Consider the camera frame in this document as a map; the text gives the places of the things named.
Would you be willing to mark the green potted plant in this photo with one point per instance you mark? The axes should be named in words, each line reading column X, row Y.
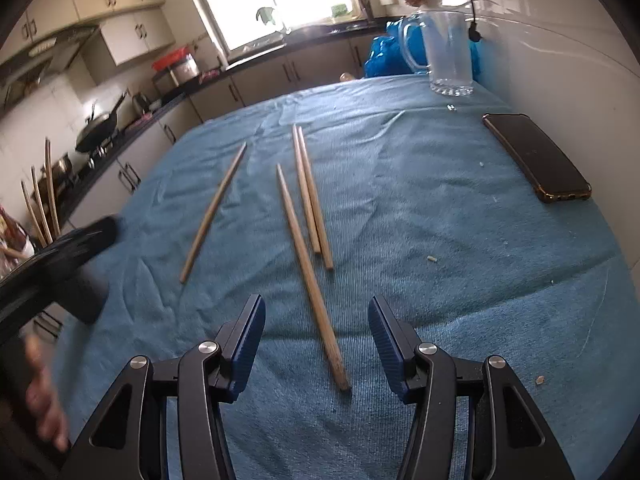
column 265, row 16

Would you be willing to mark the black smartphone in brown case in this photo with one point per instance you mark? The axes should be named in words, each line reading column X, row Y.
column 537, row 157

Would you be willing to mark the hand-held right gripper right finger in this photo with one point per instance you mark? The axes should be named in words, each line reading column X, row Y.
column 387, row 350

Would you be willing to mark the gas stove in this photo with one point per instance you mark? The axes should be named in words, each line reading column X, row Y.
column 100, row 155

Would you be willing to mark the brown wooden chopstick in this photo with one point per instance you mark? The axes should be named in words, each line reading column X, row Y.
column 316, row 205
column 51, row 190
column 305, row 190
column 309, row 270
column 40, row 205
column 215, row 210
column 31, row 212

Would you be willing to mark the steel pot with red lid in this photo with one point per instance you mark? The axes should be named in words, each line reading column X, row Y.
column 180, row 70

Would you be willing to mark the person's left hand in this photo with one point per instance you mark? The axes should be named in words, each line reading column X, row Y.
column 47, row 405

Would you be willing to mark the steel kettle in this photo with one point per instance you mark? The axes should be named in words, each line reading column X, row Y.
column 140, row 104

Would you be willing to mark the small tan object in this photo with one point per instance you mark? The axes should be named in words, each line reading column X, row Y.
column 346, row 77

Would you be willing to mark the dark utensil holder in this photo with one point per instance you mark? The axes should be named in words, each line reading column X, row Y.
column 365, row 4

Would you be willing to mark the steel pot on stove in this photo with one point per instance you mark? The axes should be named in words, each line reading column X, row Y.
column 62, row 175

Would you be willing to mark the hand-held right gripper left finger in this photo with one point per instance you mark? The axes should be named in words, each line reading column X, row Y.
column 247, row 350

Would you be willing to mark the green box on windowsill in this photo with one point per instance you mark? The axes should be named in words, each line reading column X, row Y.
column 339, row 10

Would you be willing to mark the blue plastic bag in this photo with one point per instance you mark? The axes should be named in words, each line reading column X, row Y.
column 385, row 55

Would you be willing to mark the pink cloth on counter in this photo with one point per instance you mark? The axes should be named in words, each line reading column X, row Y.
column 210, row 76

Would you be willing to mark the clear glass mug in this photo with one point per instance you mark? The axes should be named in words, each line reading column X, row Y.
column 450, row 60

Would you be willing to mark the blue tablecloth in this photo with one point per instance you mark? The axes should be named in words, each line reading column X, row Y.
column 450, row 285

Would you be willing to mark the patterned chopstick holder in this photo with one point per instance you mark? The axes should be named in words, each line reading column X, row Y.
column 12, row 242

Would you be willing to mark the grey range hood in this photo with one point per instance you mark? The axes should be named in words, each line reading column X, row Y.
column 45, row 55

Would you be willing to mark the black wok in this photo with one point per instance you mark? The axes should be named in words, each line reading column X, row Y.
column 97, row 132

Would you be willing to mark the black kitchen countertop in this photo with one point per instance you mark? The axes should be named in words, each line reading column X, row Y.
column 260, row 60

